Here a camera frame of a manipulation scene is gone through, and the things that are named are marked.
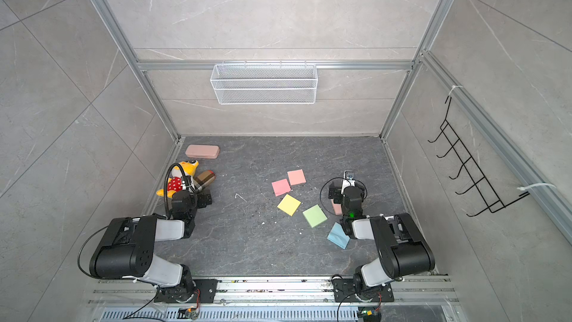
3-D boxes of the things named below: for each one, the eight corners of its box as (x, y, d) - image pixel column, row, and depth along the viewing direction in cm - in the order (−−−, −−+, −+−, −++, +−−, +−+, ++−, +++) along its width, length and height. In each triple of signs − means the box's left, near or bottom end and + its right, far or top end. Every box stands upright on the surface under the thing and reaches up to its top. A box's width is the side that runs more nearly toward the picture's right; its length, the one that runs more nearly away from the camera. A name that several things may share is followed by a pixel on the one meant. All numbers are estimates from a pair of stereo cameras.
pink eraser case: (184, 158, 113) (183, 155, 111) (189, 147, 118) (187, 144, 116) (217, 158, 113) (216, 155, 111) (220, 147, 118) (219, 144, 116)
